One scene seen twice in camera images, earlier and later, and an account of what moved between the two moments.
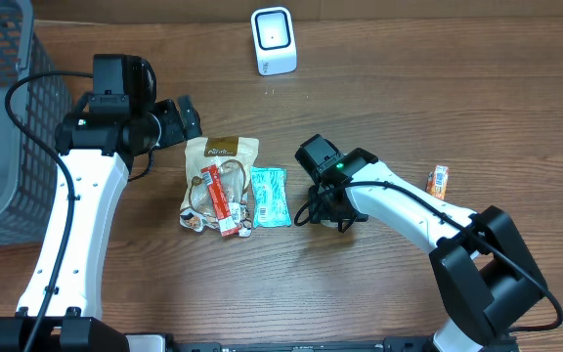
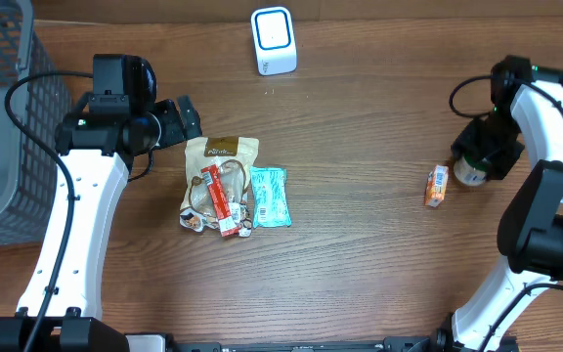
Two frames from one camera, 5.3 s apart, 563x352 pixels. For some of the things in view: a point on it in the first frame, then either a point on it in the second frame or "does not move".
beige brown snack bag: (235, 158) does not move
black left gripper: (180, 121) does not move
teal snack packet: (270, 197) does not move
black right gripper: (333, 215) to (490, 151)
